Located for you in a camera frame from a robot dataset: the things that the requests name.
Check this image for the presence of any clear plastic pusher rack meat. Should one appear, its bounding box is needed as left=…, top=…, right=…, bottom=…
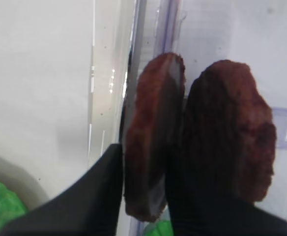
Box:
left=121, top=0, right=287, bottom=220

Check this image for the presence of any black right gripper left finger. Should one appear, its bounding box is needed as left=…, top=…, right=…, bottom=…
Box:
left=0, top=144, right=123, bottom=236

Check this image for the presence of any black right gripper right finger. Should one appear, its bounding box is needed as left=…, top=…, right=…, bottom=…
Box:
left=165, top=81, right=287, bottom=236

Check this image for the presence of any brown meat patty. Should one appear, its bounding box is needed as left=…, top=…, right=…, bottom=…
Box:
left=124, top=52, right=185, bottom=222
left=181, top=59, right=277, bottom=204

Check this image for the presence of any green lettuce piece lower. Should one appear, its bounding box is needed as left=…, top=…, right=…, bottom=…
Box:
left=143, top=220, right=174, bottom=236

